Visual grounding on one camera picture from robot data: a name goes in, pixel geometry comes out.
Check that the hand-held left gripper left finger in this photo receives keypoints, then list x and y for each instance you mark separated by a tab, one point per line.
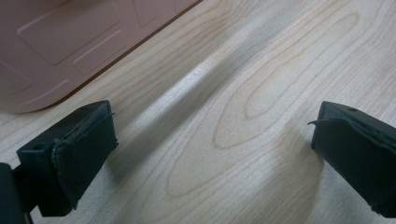
71	155

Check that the pink plastic tray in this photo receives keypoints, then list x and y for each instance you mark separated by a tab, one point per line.
62	46

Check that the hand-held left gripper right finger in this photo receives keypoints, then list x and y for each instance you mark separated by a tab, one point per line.
358	155

